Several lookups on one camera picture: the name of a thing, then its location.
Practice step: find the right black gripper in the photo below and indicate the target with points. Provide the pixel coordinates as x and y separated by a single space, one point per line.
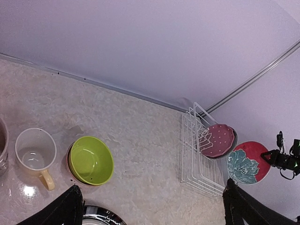
284 161

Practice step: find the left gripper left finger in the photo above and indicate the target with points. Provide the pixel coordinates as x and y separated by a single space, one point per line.
67 209

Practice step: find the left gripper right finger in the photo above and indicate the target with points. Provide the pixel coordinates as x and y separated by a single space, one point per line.
241 208

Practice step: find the black rimmed plate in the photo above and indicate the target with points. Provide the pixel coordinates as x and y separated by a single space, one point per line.
95 215

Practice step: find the dark red plate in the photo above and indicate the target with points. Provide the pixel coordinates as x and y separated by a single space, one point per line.
245 164

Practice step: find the green bowl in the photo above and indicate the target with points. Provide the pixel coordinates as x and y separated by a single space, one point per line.
91 161

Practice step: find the white red patterned bowl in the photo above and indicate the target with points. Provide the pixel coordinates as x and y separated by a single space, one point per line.
69 169

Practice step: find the pale yellow mug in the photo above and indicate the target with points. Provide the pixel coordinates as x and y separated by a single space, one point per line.
36 151

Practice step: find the teal floral mug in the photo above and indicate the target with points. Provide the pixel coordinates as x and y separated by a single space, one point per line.
4 141

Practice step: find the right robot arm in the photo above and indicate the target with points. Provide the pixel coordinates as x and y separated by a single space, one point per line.
295 149

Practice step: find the pink dotted plate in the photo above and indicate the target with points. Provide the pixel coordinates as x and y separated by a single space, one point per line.
220 141

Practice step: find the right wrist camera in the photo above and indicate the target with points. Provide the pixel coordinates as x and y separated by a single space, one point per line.
280 142

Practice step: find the white wire dish rack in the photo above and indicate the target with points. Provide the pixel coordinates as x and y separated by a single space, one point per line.
197 171

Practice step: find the right aluminium frame post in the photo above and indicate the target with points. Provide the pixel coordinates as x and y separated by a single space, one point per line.
261 73

